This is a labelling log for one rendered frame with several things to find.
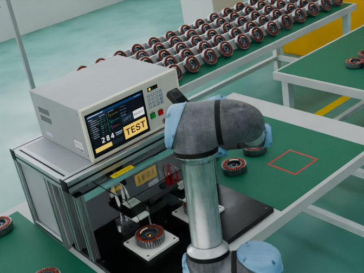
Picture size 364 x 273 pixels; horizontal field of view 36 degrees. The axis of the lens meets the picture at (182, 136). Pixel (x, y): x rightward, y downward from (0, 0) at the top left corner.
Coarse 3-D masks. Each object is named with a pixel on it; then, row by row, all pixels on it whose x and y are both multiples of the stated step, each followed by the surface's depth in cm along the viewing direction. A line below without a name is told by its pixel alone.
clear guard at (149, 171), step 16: (144, 160) 208; (160, 160) 206; (128, 176) 199; (144, 176) 197; (160, 176) 196; (176, 176) 196; (112, 192) 191; (128, 192) 189; (144, 192) 189; (176, 192) 193; (144, 208) 186; (160, 208) 188
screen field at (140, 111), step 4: (140, 108) 209; (132, 112) 206; (136, 112) 208; (140, 112) 209; (144, 112) 210; (124, 116) 205; (128, 116) 206; (132, 116) 207; (136, 116) 208; (124, 120) 205; (128, 120) 206
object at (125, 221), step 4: (124, 216) 220; (116, 220) 219; (120, 220) 218; (124, 220) 218; (128, 220) 217; (132, 220) 219; (116, 224) 220; (120, 224) 217; (124, 224) 216; (128, 224) 218; (132, 224) 219; (136, 224) 221; (124, 228) 217; (128, 228) 218; (132, 228) 220; (124, 232) 218; (128, 232) 219
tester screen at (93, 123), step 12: (132, 96) 205; (108, 108) 199; (120, 108) 203; (132, 108) 206; (96, 120) 197; (108, 120) 200; (120, 120) 204; (132, 120) 207; (96, 132) 198; (108, 132) 202; (120, 132) 205; (96, 144) 200
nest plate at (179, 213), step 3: (180, 207) 227; (219, 207) 223; (222, 207) 223; (174, 210) 226; (177, 210) 226; (180, 210) 226; (183, 210) 225; (219, 210) 221; (222, 210) 222; (174, 213) 224; (177, 213) 224; (180, 213) 224; (183, 213) 223; (177, 216) 223; (180, 216) 222; (183, 216) 222; (186, 216) 221; (183, 219) 221; (186, 219) 219; (186, 222) 220
